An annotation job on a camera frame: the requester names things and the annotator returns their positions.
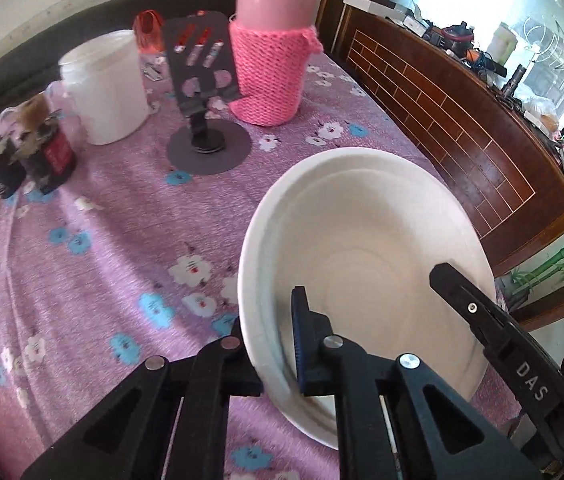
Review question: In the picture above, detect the purple floral tablecloth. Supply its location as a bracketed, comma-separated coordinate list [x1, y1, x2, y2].
[0, 55, 433, 479]

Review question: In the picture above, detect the brown wooden cabinet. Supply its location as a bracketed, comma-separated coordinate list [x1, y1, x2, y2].
[317, 0, 564, 275]

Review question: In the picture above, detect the dark jar with cork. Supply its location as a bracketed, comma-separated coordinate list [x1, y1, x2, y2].
[15, 93, 76, 195]

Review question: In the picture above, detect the white plastic tub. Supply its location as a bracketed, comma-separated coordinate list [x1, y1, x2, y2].
[58, 29, 149, 145]

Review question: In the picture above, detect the black phone stand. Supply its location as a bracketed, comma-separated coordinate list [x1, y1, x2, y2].
[161, 11, 251, 176]

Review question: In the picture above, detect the black sofa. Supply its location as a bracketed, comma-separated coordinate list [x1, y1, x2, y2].
[0, 0, 235, 113]

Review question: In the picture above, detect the red plastic bag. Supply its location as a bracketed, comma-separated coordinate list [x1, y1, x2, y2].
[133, 10, 166, 54]

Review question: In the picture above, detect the pink knitted thermos flask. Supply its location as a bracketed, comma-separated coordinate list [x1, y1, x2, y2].
[230, 0, 323, 127]

